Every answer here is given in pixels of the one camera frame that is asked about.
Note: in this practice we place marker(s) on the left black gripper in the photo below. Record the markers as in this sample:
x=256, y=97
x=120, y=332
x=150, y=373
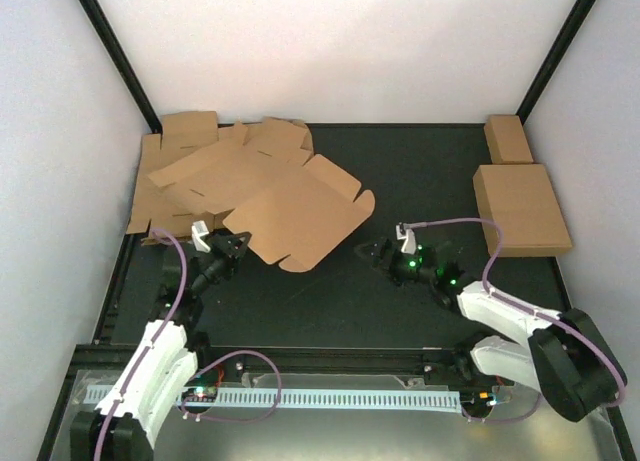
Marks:
x=230, y=253

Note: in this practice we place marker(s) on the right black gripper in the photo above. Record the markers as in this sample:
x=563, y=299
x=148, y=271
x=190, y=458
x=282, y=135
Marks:
x=375, y=259

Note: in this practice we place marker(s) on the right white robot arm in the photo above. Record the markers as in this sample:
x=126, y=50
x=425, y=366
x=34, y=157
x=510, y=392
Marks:
x=561, y=355

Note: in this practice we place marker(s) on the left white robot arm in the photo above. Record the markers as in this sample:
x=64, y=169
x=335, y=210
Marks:
x=125, y=424

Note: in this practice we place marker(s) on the large folded cardboard box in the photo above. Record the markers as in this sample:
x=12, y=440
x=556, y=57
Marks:
x=521, y=201

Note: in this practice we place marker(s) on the small folded cardboard box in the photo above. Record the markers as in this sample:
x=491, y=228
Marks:
x=506, y=140

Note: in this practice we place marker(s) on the flat cardboard blank stack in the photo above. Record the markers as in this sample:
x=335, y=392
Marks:
x=197, y=170

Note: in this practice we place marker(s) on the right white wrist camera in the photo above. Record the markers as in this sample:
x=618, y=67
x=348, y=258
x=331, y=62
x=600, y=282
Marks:
x=406, y=237

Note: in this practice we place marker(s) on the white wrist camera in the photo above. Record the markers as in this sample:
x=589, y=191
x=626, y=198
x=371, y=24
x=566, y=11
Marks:
x=199, y=234
x=406, y=237

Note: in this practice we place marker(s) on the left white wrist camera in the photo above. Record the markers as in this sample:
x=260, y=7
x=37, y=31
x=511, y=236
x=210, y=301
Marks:
x=199, y=234

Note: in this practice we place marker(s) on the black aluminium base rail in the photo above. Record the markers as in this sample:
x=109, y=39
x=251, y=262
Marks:
x=437, y=365

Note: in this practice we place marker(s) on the white slotted cable duct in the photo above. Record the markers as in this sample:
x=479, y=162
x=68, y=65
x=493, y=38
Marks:
x=331, y=399

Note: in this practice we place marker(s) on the left black frame post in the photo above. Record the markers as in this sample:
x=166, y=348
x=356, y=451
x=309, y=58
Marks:
x=109, y=40

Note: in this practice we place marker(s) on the black frame post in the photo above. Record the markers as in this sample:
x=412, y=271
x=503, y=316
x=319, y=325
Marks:
x=109, y=40
x=563, y=40

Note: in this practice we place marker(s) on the right black frame post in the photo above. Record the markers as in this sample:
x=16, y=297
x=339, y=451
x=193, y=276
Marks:
x=563, y=40

